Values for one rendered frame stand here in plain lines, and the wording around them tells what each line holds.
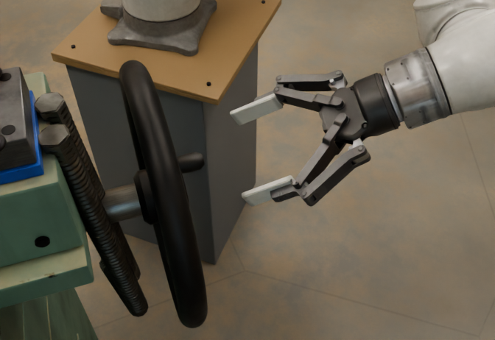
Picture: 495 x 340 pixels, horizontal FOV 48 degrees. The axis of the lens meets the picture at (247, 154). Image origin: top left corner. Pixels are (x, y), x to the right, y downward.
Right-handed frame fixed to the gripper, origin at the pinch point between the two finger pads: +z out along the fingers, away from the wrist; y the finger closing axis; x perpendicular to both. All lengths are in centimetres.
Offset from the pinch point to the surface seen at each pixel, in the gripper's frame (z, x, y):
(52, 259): 9.9, -24.4, 21.2
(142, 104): -1.2, -26.9, 10.9
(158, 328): 51, 56, -3
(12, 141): 4.0, -35.5, 18.0
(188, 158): 5.6, -6.6, 2.1
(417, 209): -13, 92, -29
